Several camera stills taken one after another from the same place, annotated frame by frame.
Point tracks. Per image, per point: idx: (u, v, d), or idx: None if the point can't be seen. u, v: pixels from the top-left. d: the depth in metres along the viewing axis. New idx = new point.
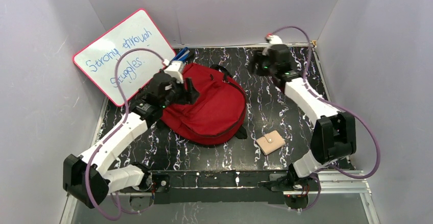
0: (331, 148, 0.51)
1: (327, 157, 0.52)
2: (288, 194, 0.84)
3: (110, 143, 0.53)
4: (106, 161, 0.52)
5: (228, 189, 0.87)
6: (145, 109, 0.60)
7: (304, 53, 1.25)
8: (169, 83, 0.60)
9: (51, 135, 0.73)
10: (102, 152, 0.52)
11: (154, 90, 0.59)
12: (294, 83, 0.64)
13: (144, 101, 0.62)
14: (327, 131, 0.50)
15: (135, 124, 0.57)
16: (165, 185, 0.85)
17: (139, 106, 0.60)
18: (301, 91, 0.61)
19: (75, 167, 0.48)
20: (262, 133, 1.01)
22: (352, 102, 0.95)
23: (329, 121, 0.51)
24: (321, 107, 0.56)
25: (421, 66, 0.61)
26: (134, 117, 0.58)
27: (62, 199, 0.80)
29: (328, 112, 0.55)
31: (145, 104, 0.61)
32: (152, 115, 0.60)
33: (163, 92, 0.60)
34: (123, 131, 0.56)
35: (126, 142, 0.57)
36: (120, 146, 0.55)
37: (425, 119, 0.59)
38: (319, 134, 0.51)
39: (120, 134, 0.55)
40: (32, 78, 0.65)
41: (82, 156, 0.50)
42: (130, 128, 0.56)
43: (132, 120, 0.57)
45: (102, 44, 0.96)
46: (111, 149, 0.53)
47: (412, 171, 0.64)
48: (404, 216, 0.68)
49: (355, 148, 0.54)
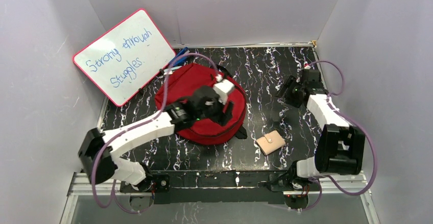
0: (332, 158, 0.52)
1: (326, 167, 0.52)
2: (288, 194, 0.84)
3: (132, 132, 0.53)
4: (122, 148, 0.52)
5: (228, 189, 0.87)
6: (178, 115, 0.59)
7: (304, 53, 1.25)
8: (211, 99, 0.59)
9: (51, 135, 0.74)
10: (123, 138, 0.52)
11: (196, 99, 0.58)
12: (317, 97, 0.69)
13: (181, 106, 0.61)
14: (331, 139, 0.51)
15: (164, 124, 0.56)
16: (165, 184, 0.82)
17: (173, 109, 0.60)
18: (320, 103, 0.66)
19: (94, 142, 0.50)
20: (262, 133, 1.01)
22: (352, 102, 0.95)
23: (336, 131, 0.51)
24: (335, 117, 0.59)
25: (421, 67, 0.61)
26: (165, 117, 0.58)
27: (62, 199, 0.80)
29: (340, 122, 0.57)
31: (181, 109, 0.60)
32: (181, 123, 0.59)
33: (203, 105, 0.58)
34: (149, 126, 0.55)
35: (148, 137, 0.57)
36: (141, 139, 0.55)
37: (424, 120, 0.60)
38: (324, 142, 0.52)
39: (146, 128, 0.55)
40: (32, 78, 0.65)
41: (104, 134, 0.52)
42: (157, 125, 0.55)
43: (163, 119, 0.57)
45: (102, 44, 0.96)
46: (131, 138, 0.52)
47: (412, 171, 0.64)
48: (404, 216, 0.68)
49: (359, 170, 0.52)
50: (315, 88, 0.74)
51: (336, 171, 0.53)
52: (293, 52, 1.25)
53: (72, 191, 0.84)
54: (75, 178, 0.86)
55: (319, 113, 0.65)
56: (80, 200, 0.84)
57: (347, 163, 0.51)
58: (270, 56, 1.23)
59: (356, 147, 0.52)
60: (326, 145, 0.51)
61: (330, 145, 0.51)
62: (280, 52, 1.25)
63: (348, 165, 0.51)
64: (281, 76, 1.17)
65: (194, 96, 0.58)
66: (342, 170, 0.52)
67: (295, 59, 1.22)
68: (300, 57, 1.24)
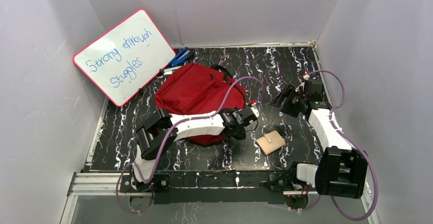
0: (333, 181, 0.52)
1: (326, 190, 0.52)
2: (288, 194, 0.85)
3: (194, 123, 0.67)
4: (182, 132, 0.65)
5: (228, 189, 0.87)
6: (229, 119, 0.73)
7: (304, 53, 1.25)
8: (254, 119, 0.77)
9: (51, 134, 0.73)
10: (186, 124, 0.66)
11: (246, 114, 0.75)
12: (319, 113, 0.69)
13: (231, 113, 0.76)
14: (332, 163, 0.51)
15: (217, 123, 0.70)
16: (165, 185, 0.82)
17: (225, 114, 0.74)
18: (322, 120, 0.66)
19: (162, 120, 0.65)
20: (262, 133, 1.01)
22: (351, 102, 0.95)
23: (338, 154, 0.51)
24: (336, 139, 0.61)
25: (421, 66, 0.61)
26: (218, 118, 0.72)
27: (62, 199, 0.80)
29: (341, 145, 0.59)
31: (230, 116, 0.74)
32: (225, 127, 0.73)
33: (246, 122, 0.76)
34: (207, 121, 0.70)
35: (201, 130, 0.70)
36: (196, 130, 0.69)
37: (425, 120, 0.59)
38: (325, 165, 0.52)
39: (204, 122, 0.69)
40: (32, 78, 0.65)
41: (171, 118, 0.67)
42: (212, 123, 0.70)
43: (217, 120, 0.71)
45: (102, 44, 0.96)
46: (192, 126, 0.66)
47: (412, 171, 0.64)
48: (405, 216, 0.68)
49: (360, 193, 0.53)
50: (318, 102, 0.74)
51: (337, 194, 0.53)
52: (293, 52, 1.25)
53: (72, 191, 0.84)
54: (75, 178, 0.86)
55: (321, 131, 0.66)
56: (80, 200, 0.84)
57: (347, 187, 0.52)
58: (270, 56, 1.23)
59: (358, 170, 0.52)
60: (327, 169, 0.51)
61: (332, 168, 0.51)
62: (280, 52, 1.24)
63: (349, 188, 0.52)
64: (281, 76, 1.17)
65: (245, 112, 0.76)
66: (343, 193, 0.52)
67: (295, 59, 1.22)
68: (300, 57, 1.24)
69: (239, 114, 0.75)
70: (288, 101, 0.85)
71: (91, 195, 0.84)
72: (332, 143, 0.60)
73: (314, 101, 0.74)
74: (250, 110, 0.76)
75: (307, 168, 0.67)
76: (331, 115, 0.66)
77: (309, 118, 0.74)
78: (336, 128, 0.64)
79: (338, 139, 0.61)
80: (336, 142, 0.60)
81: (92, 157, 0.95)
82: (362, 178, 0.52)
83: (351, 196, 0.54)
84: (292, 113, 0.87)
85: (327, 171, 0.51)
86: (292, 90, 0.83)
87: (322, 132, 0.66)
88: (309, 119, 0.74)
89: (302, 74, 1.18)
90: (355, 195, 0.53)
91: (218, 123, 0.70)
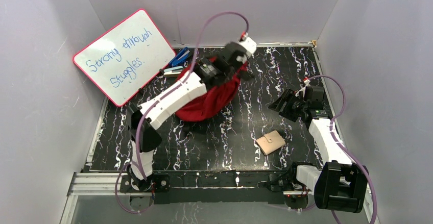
0: (332, 196, 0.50)
1: (326, 204, 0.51)
2: (289, 194, 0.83)
3: (165, 100, 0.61)
4: (160, 117, 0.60)
5: (228, 189, 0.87)
6: (208, 71, 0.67)
7: (304, 53, 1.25)
8: (243, 55, 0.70)
9: (51, 135, 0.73)
10: (158, 107, 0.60)
11: (229, 54, 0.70)
12: (320, 122, 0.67)
13: (210, 64, 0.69)
14: (332, 177, 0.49)
15: (193, 86, 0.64)
16: (165, 185, 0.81)
17: (202, 68, 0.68)
18: (322, 131, 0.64)
19: (135, 115, 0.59)
20: (262, 133, 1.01)
22: (352, 102, 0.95)
23: (337, 168, 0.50)
24: (336, 153, 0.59)
25: (421, 66, 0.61)
26: (193, 78, 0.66)
27: (62, 199, 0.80)
29: (342, 159, 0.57)
31: (210, 66, 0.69)
32: (212, 79, 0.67)
33: (234, 61, 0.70)
34: (181, 91, 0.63)
35: (183, 101, 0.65)
36: (175, 104, 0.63)
37: (425, 120, 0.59)
38: (325, 179, 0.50)
39: (177, 93, 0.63)
40: (32, 78, 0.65)
41: (141, 107, 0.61)
42: (188, 89, 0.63)
43: (191, 83, 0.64)
45: (102, 44, 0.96)
46: (165, 106, 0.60)
47: (411, 171, 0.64)
48: (405, 216, 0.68)
49: (360, 207, 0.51)
50: (318, 110, 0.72)
51: (336, 208, 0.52)
52: (293, 52, 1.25)
53: (72, 191, 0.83)
54: (75, 178, 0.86)
55: (320, 143, 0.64)
56: (80, 200, 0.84)
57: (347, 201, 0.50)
58: (270, 56, 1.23)
59: (358, 185, 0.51)
60: (326, 183, 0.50)
61: (331, 183, 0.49)
62: (280, 52, 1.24)
63: (349, 202, 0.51)
64: (281, 76, 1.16)
65: (226, 52, 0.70)
66: (342, 207, 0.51)
67: (295, 59, 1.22)
68: (300, 57, 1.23)
69: (221, 57, 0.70)
70: (288, 106, 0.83)
71: (91, 195, 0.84)
72: (332, 157, 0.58)
73: (314, 109, 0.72)
74: (230, 49, 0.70)
75: (307, 172, 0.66)
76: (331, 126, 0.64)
77: (310, 126, 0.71)
78: (337, 141, 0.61)
79: (338, 152, 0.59)
80: (335, 156, 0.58)
81: (92, 157, 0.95)
82: (363, 193, 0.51)
83: (351, 210, 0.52)
84: (292, 118, 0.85)
85: (326, 185, 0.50)
86: (292, 95, 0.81)
87: (322, 144, 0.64)
88: (309, 127, 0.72)
89: (302, 74, 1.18)
90: (354, 209, 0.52)
91: (194, 86, 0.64)
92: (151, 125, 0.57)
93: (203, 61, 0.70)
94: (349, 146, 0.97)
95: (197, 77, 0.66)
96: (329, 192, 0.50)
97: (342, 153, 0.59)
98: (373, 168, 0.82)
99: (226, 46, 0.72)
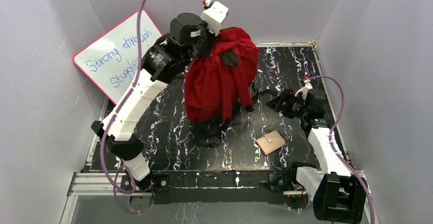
0: (331, 208, 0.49)
1: (325, 216, 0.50)
2: (288, 194, 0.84)
3: (122, 112, 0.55)
4: (125, 128, 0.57)
5: (228, 189, 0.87)
6: (158, 60, 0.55)
7: (304, 53, 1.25)
8: (197, 28, 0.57)
9: (51, 135, 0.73)
10: (118, 121, 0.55)
11: (178, 33, 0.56)
12: (319, 131, 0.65)
13: (161, 50, 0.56)
14: (331, 191, 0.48)
15: (145, 88, 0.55)
16: (165, 185, 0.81)
17: (152, 58, 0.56)
18: (322, 141, 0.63)
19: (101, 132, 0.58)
20: (262, 133, 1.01)
22: (352, 102, 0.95)
23: (336, 180, 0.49)
24: (336, 164, 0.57)
25: (420, 67, 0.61)
26: (145, 77, 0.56)
27: (62, 200, 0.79)
29: (341, 171, 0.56)
31: (159, 53, 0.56)
32: (166, 69, 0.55)
33: (188, 39, 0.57)
34: (135, 97, 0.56)
35: (145, 104, 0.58)
36: (136, 112, 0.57)
37: (425, 120, 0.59)
38: (323, 192, 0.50)
39: (132, 100, 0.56)
40: (32, 78, 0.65)
41: (104, 124, 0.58)
42: (141, 93, 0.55)
43: (142, 83, 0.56)
45: (102, 44, 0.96)
46: (124, 117, 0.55)
47: (412, 171, 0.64)
48: (406, 217, 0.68)
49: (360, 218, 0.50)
50: (317, 119, 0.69)
51: (335, 219, 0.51)
52: (293, 52, 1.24)
53: (72, 191, 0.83)
54: (75, 178, 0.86)
55: (320, 154, 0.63)
56: (80, 200, 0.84)
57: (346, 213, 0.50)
58: (270, 56, 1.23)
59: (357, 197, 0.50)
60: (326, 196, 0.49)
61: (330, 196, 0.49)
62: (280, 52, 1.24)
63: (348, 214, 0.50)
64: (281, 76, 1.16)
65: (174, 31, 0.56)
66: (341, 219, 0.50)
67: (295, 59, 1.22)
68: (300, 57, 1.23)
69: (171, 39, 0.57)
70: (288, 106, 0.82)
71: (91, 195, 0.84)
72: (330, 169, 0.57)
73: (313, 118, 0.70)
74: (177, 26, 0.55)
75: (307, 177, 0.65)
76: (331, 135, 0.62)
77: (309, 135, 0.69)
78: (336, 152, 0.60)
79: (338, 163, 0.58)
80: (335, 167, 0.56)
81: (92, 157, 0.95)
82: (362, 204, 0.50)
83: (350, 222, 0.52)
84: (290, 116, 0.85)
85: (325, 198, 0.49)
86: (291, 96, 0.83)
87: (321, 156, 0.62)
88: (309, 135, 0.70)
89: (302, 74, 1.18)
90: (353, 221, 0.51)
91: (147, 89, 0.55)
92: (119, 141, 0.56)
93: (151, 50, 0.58)
94: (349, 146, 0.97)
95: (148, 74, 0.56)
96: (328, 204, 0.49)
97: (341, 166, 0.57)
98: (373, 168, 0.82)
99: (173, 22, 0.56)
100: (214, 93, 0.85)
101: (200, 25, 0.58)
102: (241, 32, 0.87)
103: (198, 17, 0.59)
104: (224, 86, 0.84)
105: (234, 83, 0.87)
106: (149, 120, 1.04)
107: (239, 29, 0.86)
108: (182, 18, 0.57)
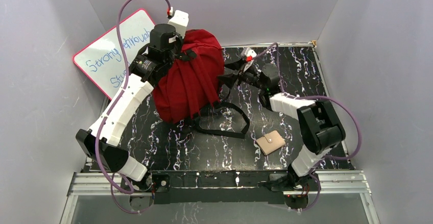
0: (319, 133, 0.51)
1: (318, 143, 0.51)
2: (288, 194, 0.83)
3: (114, 113, 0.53)
4: (116, 131, 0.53)
5: (228, 189, 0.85)
6: (146, 68, 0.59)
7: (304, 53, 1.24)
8: (173, 35, 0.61)
9: (51, 135, 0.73)
10: (109, 123, 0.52)
11: (157, 41, 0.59)
12: (276, 96, 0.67)
13: (146, 57, 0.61)
14: (308, 117, 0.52)
15: (137, 88, 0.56)
16: (165, 185, 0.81)
17: (140, 67, 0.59)
18: (281, 98, 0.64)
19: (88, 141, 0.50)
20: (262, 133, 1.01)
22: (352, 102, 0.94)
23: (307, 108, 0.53)
24: (298, 101, 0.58)
25: (420, 66, 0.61)
26: (134, 80, 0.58)
27: (62, 200, 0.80)
29: (306, 103, 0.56)
31: (146, 60, 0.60)
32: (154, 74, 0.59)
33: (167, 45, 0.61)
34: (126, 98, 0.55)
35: (134, 108, 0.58)
36: (127, 115, 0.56)
37: (425, 119, 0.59)
38: (304, 124, 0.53)
39: (123, 102, 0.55)
40: (32, 78, 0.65)
41: (92, 130, 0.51)
42: (132, 93, 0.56)
43: (134, 84, 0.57)
45: (103, 44, 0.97)
46: (116, 119, 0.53)
47: (411, 171, 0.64)
48: (405, 217, 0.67)
49: (344, 131, 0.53)
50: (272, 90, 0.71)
51: (329, 143, 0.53)
52: (293, 52, 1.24)
53: (72, 191, 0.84)
54: (75, 178, 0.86)
55: (284, 108, 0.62)
56: (80, 200, 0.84)
57: (332, 132, 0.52)
58: (270, 56, 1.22)
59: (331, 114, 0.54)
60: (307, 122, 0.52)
61: (311, 122, 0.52)
62: (280, 52, 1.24)
63: (334, 131, 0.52)
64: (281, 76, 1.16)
65: (153, 40, 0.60)
66: (332, 140, 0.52)
67: (295, 59, 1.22)
68: (300, 57, 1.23)
69: (152, 48, 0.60)
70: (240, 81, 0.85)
71: (92, 195, 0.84)
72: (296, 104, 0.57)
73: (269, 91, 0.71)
74: (157, 34, 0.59)
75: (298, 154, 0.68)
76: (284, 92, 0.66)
77: (271, 107, 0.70)
78: (294, 97, 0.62)
79: (300, 101, 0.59)
80: (299, 103, 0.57)
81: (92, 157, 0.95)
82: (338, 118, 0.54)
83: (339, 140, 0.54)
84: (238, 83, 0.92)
85: (308, 126, 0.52)
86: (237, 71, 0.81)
87: (287, 108, 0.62)
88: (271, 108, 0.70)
89: (302, 74, 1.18)
90: (342, 138, 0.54)
91: (138, 89, 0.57)
92: (111, 145, 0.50)
93: (137, 58, 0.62)
94: (349, 146, 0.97)
95: (137, 78, 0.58)
96: (312, 128, 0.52)
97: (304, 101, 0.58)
98: (374, 167, 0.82)
99: (151, 31, 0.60)
100: (179, 90, 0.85)
101: (175, 32, 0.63)
102: (204, 34, 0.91)
103: (169, 24, 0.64)
104: (188, 82, 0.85)
105: (200, 83, 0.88)
106: (149, 120, 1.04)
107: (200, 31, 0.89)
108: (158, 28, 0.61)
